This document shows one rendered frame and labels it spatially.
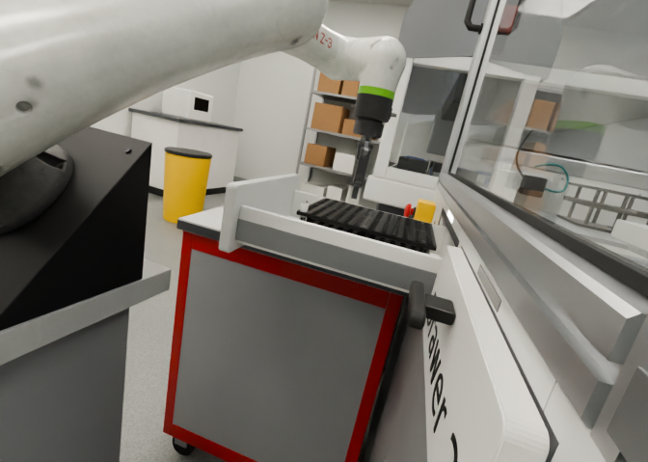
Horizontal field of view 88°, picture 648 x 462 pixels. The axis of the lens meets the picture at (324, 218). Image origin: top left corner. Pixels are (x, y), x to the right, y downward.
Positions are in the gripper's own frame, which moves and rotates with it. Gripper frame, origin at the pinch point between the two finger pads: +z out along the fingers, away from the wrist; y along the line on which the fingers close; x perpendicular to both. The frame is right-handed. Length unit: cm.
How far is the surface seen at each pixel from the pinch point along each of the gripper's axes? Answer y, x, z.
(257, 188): -33.0, 19.6, -3.5
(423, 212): -5.0, -18.2, -0.6
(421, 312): -66, 0, -3
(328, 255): -42.4, 6.1, 2.5
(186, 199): 204, 124, 64
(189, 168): 203, 124, 35
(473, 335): -71, -2, -4
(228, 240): -40.0, 21.6, 4.1
